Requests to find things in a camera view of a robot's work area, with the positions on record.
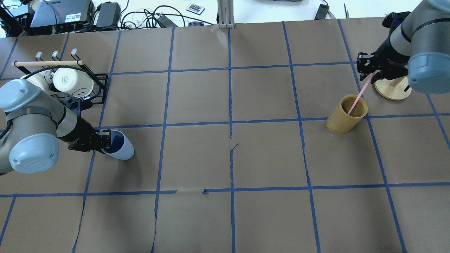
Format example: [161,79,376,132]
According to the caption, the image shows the black power adapter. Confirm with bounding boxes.
[95,2,121,27]

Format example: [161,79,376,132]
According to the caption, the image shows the tangled black cables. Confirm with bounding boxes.
[120,4,215,29]

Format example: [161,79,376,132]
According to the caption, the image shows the colourful remote control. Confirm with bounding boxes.
[185,3,205,15]

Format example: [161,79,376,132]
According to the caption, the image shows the round wooden cup stand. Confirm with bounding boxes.
[374,76,412,101]

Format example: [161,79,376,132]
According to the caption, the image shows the wooden dowel rod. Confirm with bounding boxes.
[11,60,85,67]

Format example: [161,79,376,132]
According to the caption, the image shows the small black adapter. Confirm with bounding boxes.
[314,4,329,20]

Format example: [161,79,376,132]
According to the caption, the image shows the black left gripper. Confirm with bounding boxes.
[62,107,111,154]

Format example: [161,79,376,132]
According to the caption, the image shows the bamboo cylindrical holder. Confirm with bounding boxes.
[326,95,368,135]

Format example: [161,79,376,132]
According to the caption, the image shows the black wire mug rack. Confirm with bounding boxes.
[13,48,108,108]

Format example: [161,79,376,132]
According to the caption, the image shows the white mug left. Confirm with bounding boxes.
[27,71,56,95]

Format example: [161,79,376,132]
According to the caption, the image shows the aluminium frame post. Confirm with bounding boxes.
[217,0,235,28]

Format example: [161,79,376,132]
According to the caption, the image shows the white mug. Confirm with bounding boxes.
[53,68,94,98]
[27,71,56,95]

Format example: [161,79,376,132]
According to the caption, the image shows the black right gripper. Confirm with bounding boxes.
[356,11,411,84]

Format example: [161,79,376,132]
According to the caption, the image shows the black box device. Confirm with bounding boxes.
[30,0,95,35]

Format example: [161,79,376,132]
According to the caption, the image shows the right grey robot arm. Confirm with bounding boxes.
[356,0,450,93]

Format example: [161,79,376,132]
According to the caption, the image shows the light blue plastic cup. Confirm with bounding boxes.
[101,131,135,160]

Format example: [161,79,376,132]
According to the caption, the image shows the white mug right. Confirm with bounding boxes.
[53,68,94,98]

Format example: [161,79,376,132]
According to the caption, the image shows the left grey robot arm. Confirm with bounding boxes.
[0,79,111,175]

